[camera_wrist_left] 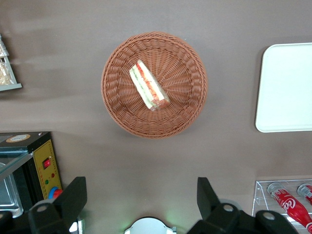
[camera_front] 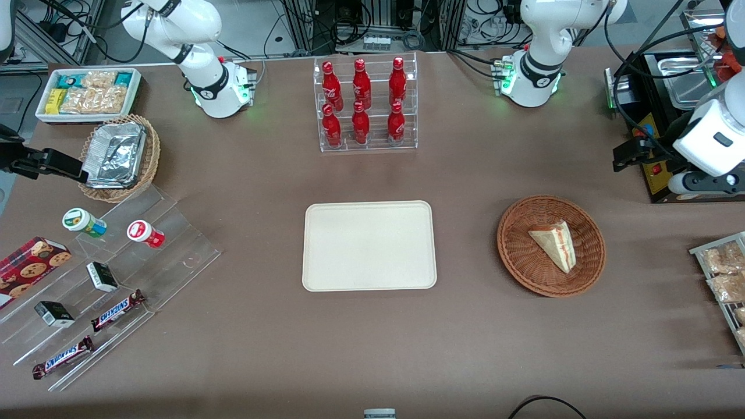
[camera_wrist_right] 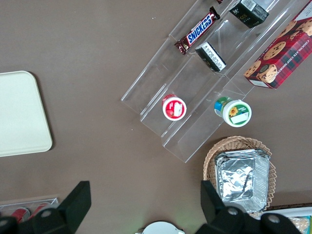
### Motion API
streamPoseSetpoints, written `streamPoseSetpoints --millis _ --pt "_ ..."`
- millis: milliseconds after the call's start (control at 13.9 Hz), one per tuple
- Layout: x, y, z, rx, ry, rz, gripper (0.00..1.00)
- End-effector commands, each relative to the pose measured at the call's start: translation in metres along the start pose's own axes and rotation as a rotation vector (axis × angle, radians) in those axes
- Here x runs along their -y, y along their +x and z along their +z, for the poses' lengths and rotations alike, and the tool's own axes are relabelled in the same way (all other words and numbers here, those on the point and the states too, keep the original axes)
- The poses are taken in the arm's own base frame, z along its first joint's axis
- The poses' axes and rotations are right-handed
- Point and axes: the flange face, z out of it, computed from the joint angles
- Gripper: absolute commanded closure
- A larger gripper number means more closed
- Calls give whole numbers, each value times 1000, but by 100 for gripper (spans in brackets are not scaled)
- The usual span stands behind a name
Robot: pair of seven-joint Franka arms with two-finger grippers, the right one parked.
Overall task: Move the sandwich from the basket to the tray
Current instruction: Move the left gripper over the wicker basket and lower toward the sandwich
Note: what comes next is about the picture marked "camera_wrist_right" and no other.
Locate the white round object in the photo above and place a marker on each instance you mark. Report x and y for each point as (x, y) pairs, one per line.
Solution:
(159, 228)

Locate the clear acrylic can holder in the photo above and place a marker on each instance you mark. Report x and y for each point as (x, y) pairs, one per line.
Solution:
(29, 202)

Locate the small black white-labelled box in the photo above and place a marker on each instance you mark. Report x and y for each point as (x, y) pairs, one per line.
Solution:
(211, 57)

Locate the red soda can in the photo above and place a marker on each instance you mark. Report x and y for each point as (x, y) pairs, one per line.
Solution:
(42, 207)
(20, 214)

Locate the large black tea box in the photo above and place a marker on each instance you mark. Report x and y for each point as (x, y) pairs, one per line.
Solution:
(249, 12)

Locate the green sunflower lidded cup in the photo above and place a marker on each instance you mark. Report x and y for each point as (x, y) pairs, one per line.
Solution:
(235, 112)

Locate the Snickers chocolate bar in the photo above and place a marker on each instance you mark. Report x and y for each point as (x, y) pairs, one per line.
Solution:
(198, 30)

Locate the cream plastic tray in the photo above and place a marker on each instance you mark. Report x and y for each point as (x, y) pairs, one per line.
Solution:
(19, 114)

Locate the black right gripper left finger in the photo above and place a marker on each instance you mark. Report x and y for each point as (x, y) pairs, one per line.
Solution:
(73, 207)

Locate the woven wicker basket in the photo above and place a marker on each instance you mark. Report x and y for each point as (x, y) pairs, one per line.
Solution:
(212, 156)

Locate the stacked aluminium foil trays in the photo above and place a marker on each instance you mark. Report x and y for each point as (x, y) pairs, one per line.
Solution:
(241, 180)

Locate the red tartan cookie box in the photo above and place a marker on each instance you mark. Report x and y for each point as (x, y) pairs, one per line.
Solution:
(280, 56)

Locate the clear acrylic tiered shelf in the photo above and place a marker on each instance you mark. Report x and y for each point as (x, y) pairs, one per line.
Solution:
(195, 80)

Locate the teal packaged snack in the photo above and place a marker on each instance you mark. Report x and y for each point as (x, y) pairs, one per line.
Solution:
(303, 224)

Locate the white rectangular tray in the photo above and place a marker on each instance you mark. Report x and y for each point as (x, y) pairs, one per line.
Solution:
(290, 211)

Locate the red lidded yogurt cup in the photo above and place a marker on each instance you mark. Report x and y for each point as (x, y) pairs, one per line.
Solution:
(174, 109)

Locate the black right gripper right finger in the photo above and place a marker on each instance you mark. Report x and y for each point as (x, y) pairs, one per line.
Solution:
(214, 207)

